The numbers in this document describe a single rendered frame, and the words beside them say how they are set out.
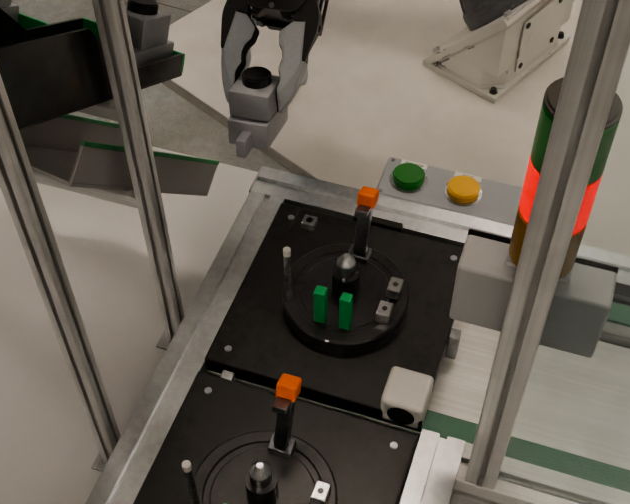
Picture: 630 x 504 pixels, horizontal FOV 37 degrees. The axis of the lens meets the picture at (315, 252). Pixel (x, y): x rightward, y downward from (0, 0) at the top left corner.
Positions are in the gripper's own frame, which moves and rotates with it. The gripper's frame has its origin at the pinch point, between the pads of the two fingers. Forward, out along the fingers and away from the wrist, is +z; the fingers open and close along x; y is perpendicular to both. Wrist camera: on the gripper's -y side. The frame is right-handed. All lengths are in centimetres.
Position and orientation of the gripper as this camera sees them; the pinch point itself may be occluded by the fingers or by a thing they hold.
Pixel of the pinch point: (255, 93)
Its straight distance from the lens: 98.6
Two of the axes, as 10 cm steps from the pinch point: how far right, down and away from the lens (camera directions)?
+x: -9.5, -2.0, 2.4
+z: -2.1, 9.8, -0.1
